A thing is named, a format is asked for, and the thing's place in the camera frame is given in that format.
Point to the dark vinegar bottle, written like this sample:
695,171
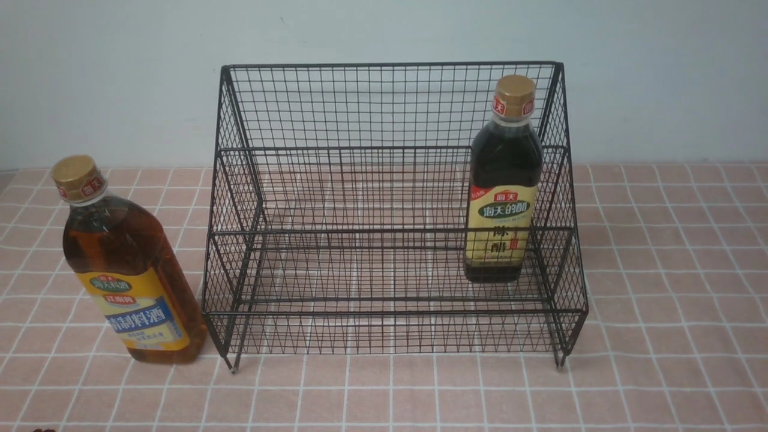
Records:
506,162

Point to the amber cooking wine bottle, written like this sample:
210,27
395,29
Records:
121,255

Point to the pink checkered tablecloth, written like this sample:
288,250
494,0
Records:
675,263

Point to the black wire mesh shelf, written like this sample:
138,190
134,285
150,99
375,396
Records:
337,221

